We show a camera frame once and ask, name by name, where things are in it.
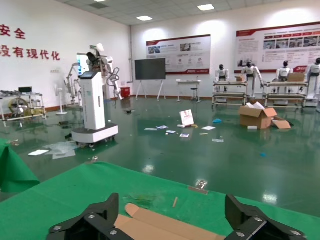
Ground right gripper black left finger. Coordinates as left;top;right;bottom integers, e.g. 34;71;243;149
47;192;131;240

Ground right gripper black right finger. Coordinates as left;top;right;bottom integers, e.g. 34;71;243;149
224;194;307;240

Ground open flat cardboard box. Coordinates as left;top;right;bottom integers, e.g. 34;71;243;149
113;202;226;240

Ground large open cardboard box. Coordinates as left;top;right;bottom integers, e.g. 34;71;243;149
238;100;278;130

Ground medium cardboard box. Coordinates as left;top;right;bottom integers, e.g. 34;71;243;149
287;72;306;83

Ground large green tablecloth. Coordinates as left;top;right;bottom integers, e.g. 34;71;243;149
0;161;320;240

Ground silver binder clip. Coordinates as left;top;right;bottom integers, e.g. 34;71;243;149
187;179;209;195

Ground clear plastic floor sheets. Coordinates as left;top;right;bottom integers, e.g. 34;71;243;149
42;141;77;160

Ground white floor paper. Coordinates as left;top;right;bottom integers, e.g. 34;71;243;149
27;149;50;157

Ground draped green cloth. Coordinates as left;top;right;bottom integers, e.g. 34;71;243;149
0;138;41;194

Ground white kiosk robot on base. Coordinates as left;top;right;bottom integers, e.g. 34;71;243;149
71;70;119;149

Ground red bin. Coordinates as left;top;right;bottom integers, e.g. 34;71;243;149
119;86;132;99

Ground black round stool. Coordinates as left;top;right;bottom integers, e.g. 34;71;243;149
190;87;202;104

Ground white black-headed humanoid robot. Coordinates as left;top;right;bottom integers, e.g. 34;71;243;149
276;60;294;82
240;61;265;98
215;64;230;92
305;57;320;107

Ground white desk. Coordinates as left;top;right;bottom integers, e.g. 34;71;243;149
175;79;203;103

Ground black screen on stand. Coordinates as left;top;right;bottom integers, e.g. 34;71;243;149
134;57;167;100

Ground wide process chart poster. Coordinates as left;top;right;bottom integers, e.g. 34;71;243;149
235;21;320;74

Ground red white info poster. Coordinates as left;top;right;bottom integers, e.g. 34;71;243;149
145;34;212;75

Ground white pedestal fan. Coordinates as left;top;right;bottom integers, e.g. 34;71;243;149
54;83;69;116

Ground cluttered tube frame cart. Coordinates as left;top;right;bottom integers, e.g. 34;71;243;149
0;86;48;123

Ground tube frame workbench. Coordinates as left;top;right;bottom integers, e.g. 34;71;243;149
211;81;249;109
263;81;310;110

